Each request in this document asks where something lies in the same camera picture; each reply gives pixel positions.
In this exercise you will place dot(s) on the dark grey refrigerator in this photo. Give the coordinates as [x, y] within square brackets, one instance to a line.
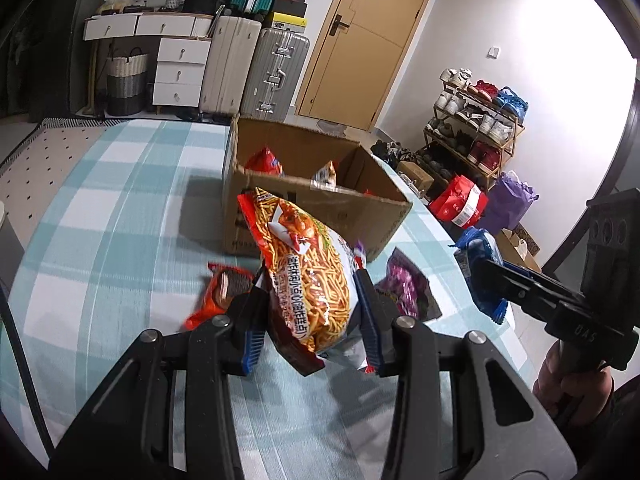
[50, 60]

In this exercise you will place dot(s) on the orange noodle snack packet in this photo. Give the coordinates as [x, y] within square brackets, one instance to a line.
[310, 280]

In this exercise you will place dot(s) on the white drawer cabinet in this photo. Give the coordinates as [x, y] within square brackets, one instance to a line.
[180, 72]

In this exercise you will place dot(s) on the purple bag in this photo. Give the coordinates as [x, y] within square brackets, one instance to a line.
[510, 202]

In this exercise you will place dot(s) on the black storage box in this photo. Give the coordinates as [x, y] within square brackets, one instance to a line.
[200, 2]

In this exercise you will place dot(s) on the silver suitcase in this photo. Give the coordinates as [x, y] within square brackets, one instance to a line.
[275, 75]

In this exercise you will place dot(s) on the small brown box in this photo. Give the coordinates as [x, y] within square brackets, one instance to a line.
[415, 175]

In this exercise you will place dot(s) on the collection of shoes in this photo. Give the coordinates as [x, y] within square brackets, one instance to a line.
[480, 120]

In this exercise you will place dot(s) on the woven laundry basket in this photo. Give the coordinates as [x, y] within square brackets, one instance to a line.
[127, 82]

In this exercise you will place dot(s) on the beige bread packet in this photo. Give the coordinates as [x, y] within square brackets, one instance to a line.
[326, 176]

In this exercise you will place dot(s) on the blue snack packet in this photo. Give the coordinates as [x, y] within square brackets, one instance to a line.
[480, 250]

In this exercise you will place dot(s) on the open cardboard floor box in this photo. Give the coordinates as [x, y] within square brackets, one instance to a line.
[522, 250]

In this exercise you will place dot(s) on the dotted rug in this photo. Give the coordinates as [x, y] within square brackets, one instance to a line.
[45, 160]

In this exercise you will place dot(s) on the wooden door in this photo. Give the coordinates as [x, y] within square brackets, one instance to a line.
[370, 50]

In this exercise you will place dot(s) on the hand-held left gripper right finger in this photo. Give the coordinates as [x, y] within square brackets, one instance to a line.
[371, 332]

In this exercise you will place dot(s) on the black red shoe box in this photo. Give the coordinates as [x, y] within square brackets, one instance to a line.
[290, 4]

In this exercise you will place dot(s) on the red chocolate cookie packet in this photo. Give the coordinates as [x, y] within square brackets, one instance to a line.
[225, 290]

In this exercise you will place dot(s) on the light switch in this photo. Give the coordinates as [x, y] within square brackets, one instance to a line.
[493, 52]

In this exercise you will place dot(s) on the black yellow box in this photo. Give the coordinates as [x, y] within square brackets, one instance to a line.
[285, 21]

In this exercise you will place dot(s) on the person's right hand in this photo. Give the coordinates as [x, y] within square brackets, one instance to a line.
[575, 390]

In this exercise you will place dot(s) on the wooden shoe rack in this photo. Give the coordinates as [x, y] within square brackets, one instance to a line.
[517, 135]

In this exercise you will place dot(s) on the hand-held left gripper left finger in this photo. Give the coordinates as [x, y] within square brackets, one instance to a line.
[250, 350]

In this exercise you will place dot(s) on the red triangular chip packet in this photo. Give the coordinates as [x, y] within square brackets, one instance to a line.
[262, 161]

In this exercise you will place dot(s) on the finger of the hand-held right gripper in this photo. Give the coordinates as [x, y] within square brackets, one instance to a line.
[530, 282]
[527, 310]

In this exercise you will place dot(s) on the beige suitcase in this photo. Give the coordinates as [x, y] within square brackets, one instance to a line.
[227, 65]

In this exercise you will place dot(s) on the black floor shoes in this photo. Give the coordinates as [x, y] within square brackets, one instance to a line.
[392, 152]

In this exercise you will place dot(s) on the red shopping bag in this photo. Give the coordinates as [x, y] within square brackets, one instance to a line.
[457, 202]

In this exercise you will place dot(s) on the brown cardboard box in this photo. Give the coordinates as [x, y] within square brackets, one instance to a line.
[305, 145]

